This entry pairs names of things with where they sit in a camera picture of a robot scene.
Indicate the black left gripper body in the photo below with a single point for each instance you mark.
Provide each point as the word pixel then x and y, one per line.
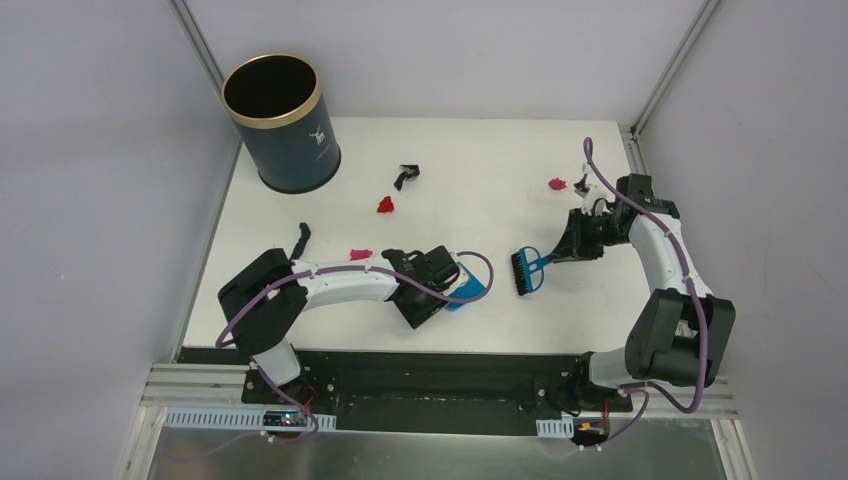
pixel 429 302

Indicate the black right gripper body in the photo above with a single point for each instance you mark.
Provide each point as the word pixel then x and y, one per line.
pixel 591 233

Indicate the blue dustpan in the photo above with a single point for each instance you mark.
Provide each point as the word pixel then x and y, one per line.
pixel 467 286

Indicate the blue hand brush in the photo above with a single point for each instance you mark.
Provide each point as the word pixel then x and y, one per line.
pixel 528 266

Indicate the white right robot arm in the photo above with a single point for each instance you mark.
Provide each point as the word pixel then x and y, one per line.
pixel 681 334

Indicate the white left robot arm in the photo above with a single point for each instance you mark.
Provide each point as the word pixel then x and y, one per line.
pixel 262 302

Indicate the pink paper scrap right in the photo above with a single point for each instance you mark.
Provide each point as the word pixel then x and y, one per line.
pixel 557 184

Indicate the small red paper scrap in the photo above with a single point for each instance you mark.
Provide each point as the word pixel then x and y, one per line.
pixel 386 205

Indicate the magenta paper scrap left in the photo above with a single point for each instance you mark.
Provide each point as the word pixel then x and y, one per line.
pixel 360 254

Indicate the long black paper scrap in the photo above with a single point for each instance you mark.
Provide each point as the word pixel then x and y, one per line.
pixel 302 242

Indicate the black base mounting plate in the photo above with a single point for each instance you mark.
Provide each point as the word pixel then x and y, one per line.
pixel 474 394

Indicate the dark blue gold-rimmed bin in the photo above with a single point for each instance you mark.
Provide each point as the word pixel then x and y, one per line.
pixel 277 106

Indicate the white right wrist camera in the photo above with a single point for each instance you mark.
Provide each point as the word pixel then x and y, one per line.
pixel 594 197

